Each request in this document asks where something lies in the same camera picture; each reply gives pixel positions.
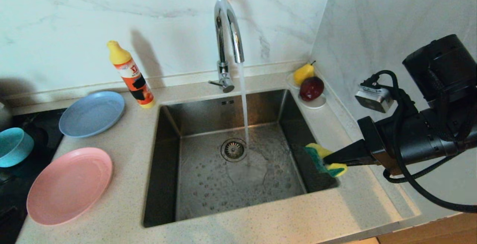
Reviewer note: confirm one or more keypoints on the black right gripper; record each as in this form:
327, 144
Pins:
421, 139

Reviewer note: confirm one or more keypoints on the yellow fish-shaped sponge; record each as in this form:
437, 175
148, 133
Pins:
316, 160

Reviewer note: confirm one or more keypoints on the chrome faucet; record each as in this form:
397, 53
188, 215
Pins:
223, 31

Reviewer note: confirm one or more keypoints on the yellow orange dish soap bottle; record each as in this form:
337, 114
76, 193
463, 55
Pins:
133, 75

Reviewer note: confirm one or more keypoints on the blue plastic plate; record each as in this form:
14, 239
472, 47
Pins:
91, 113

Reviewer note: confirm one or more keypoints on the pink plastic plate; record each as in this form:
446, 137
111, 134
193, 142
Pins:
70, 184

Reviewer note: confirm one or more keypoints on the teal ceramic bowl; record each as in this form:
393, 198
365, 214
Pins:
13, 147

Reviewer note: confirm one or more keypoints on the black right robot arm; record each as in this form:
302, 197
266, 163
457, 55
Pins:
443, 69

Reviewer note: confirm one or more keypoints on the metal sink drain strainer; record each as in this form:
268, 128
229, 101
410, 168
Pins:
233, 150

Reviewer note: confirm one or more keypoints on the stainless steel sink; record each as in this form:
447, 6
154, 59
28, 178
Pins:
223, 195

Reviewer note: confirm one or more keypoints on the small white dish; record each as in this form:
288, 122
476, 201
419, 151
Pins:
290, 80
316, 104

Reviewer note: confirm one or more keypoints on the dark red apple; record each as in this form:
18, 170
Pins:
311, 88

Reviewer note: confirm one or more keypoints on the yellow pear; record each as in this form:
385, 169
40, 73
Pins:
302, 73

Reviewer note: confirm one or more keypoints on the running water stream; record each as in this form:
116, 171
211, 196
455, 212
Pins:
244, 106

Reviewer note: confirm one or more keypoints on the wooden cabinet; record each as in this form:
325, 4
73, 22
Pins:
439, 233

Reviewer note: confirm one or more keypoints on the black induction cooktop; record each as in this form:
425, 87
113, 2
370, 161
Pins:
44, 139

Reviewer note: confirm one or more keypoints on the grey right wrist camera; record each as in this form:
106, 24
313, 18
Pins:
372, 98

